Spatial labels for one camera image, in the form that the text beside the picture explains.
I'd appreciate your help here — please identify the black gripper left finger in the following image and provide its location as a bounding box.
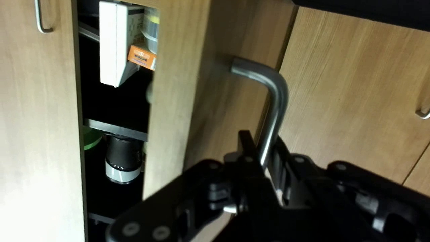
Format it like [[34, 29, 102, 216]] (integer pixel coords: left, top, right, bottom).
[[106, 129, 287, 242]]

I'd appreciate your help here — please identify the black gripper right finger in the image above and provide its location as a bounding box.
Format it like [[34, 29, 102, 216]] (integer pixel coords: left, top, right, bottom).
[[267, 133, 430, 242]]

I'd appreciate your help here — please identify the wooden cupboard door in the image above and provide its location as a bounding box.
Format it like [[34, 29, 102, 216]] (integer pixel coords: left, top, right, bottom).
[[0, 0, 85, 242], [141, 0, 299, 200], [276, 5, 430, 198]]

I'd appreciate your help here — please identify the silver cupboard door handle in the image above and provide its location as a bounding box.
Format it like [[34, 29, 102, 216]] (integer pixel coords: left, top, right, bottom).
[[413, 104, 430, 120], [228, 56, 290, 168], [32, 0, 56, 34]]

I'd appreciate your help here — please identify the cupboard interior shelf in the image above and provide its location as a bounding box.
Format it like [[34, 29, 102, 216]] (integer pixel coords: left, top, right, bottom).
[[85, 116, 149, 142]]

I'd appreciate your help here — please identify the green dish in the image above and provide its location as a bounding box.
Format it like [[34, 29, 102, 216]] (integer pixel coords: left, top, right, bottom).
[[81, 125, 103, 151]]

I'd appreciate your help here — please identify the orange labelled box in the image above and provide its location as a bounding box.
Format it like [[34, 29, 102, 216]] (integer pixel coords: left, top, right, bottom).
[[126, 44, 158, 71]]

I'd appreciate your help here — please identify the white carton box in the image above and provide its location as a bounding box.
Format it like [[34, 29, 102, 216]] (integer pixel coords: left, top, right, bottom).
[[98, 0, 145, 88]]

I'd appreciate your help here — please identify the yellow and white bowl stack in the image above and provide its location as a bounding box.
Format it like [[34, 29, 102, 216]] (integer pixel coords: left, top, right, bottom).
[[142, 10, 161, 55]]

